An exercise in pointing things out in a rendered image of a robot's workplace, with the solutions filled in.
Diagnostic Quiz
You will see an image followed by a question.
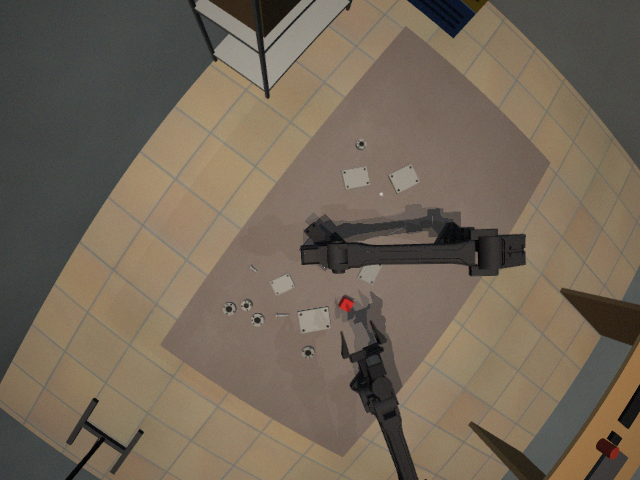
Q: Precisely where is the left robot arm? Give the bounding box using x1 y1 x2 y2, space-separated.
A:
350 354 419 480

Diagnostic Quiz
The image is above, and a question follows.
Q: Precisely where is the white rectangular plate with corner holes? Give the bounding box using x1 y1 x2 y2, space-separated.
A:
357 265 382 285

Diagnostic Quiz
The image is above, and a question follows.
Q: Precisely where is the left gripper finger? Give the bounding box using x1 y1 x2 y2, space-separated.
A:
370 320 387 343
341 333 350 357

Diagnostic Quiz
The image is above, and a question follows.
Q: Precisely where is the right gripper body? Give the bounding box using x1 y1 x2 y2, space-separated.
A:
322 233 343 268

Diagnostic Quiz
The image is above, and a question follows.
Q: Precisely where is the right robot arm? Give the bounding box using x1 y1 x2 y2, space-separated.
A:
301 222 526 276

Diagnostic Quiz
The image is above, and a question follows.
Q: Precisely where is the red cube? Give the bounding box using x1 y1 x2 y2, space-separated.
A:
338 297 354 312

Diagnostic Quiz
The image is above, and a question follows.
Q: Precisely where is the beige flat plate with corner holes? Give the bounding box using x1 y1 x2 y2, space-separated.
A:
270 273 295 296

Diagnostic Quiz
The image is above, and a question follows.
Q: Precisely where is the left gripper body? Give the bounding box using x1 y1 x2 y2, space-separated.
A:
342 341 386 363

